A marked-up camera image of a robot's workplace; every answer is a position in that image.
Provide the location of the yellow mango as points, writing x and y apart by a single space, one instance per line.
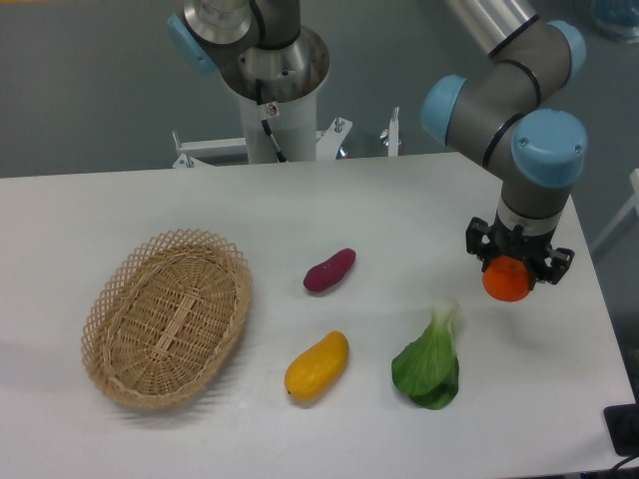
316 370

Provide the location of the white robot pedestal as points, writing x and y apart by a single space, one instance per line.
273 132

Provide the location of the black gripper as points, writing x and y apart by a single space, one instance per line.
545 264

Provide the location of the white frame at right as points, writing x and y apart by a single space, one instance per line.
620 224

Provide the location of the black device at edge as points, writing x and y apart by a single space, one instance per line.
622 425

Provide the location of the woven wicker basket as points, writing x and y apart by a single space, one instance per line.
168 319

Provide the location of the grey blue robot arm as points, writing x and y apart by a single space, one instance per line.
275 66

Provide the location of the orange fruit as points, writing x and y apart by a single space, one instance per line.
506 279

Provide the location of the blue object top right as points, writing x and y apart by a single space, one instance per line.
618 19

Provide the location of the purple sweet potato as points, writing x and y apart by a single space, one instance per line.
329 273

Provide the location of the white bracket with bolt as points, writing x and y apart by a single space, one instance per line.
390 138

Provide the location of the green bok choy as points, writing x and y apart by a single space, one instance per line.
427 369

